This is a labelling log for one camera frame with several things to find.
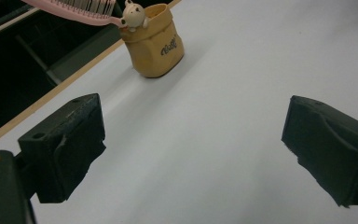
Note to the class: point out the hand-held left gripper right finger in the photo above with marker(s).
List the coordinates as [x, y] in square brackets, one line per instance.
[332, 151]

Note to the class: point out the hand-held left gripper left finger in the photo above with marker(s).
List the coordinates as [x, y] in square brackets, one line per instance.
[63, 147]

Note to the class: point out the pink hairbrush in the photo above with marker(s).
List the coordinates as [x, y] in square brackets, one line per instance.
[84, 17]

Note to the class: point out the yellow pen holder with bear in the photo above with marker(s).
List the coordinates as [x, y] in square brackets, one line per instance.
[155, 49]

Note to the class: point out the dark grey chair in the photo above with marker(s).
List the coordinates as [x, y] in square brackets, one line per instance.
[87, 49]

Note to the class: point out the pale wooden bar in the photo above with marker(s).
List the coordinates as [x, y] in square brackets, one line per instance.
[9, 23]

